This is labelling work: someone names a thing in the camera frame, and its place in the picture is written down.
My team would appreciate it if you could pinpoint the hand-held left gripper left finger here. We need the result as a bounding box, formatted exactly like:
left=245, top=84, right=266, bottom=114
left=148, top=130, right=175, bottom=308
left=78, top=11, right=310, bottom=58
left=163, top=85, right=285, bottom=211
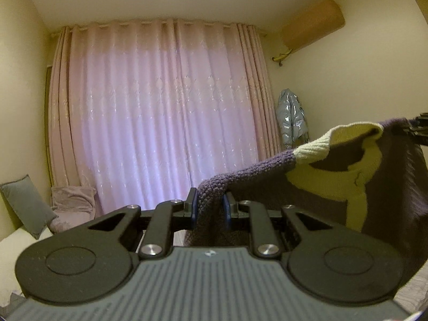
left=87, top=187, right=198, bottom=260

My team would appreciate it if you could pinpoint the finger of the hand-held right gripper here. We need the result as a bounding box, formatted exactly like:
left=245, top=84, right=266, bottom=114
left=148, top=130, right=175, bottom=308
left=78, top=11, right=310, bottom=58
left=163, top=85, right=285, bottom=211
left=406, top=112, right=428, bottom=147

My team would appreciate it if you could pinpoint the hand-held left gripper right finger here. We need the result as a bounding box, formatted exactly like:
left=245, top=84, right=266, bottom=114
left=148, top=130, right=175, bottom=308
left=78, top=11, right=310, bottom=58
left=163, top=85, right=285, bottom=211
left=223, top=191, right=335, bottom=260

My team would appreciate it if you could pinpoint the purple and cream knit cardigan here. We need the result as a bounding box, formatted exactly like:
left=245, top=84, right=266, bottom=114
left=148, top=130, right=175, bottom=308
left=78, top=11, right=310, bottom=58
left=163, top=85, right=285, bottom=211
left=183, top=116, right=428, bottom=281

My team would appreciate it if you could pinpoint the pink curtain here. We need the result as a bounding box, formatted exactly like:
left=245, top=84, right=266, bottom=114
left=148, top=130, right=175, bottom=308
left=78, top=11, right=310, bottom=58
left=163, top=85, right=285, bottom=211
left=47, top=18, right=283, bottom=218

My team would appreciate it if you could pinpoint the silver puffer jacket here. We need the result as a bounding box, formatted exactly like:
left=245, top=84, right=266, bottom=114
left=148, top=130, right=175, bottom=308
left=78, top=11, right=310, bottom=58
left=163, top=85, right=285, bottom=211
left=276, top=89, right=309, bottom=149

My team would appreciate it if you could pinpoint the pink crumpled blanket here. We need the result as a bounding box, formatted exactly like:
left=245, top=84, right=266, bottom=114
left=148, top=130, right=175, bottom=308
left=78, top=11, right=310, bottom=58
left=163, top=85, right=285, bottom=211
left=50, top=185, right=97, bottom=233

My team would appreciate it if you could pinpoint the grey pillow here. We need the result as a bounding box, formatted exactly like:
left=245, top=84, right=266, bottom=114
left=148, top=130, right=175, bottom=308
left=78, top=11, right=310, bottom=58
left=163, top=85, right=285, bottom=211
left=0, top=174, right=59, bottom=239

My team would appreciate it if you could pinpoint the white long pillow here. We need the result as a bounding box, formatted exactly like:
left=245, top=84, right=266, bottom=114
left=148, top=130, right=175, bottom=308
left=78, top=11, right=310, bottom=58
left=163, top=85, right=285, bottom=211
left=0, top=227, right=54, bottom=298

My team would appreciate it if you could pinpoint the curtain rod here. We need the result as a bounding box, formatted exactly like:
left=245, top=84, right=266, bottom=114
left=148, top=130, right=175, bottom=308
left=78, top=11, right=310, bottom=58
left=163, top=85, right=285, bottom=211
left=50, top=20, right=268, bottom=37

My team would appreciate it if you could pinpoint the covered wall air conditioner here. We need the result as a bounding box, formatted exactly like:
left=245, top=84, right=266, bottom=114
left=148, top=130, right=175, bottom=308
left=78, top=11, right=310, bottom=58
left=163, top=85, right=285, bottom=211
left=279, top=0, right=346, bottom=54

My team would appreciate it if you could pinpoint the air conditioner hose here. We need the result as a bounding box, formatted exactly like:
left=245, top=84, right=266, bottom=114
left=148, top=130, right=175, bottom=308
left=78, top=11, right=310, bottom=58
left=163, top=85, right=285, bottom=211
left=271, top=49, right=295, bottom=66

